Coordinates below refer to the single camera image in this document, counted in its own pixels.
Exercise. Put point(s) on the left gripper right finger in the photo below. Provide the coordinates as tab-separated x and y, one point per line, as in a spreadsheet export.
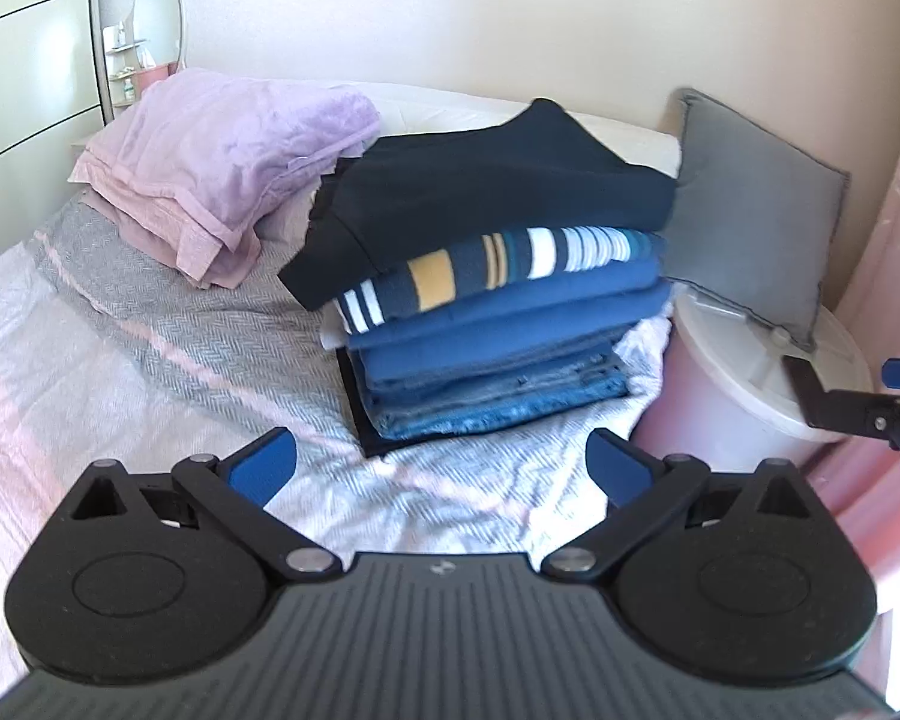
645	496

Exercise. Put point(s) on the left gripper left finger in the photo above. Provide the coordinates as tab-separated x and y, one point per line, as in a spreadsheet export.
233	493

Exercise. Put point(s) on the black garment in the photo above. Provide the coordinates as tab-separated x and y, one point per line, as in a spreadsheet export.
410	194

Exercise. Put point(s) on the white round side table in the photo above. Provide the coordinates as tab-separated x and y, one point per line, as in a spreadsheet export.
725	397

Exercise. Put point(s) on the folded blue garment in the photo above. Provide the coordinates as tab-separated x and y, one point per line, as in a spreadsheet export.
496	330

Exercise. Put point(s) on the folded blue jeans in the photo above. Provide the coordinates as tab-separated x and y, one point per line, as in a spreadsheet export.
483	403

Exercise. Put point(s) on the pink bed quilt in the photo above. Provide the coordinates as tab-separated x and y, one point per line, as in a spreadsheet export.
106	354

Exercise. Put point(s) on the grey cushion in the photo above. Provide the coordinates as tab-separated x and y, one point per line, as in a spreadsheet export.
753	218

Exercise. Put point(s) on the striped navy sweater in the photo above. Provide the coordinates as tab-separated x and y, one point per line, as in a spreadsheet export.
488	263

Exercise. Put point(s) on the folded lilac bedding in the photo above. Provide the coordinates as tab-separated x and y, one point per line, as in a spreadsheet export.
201	157

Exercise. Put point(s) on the white vanity shelf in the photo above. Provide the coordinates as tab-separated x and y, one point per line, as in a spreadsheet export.
123	59

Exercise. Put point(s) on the white sliding wardrobe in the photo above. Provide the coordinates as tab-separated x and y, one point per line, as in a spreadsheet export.
50	98

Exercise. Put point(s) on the round mirror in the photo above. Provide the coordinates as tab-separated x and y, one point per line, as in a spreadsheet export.
157	29

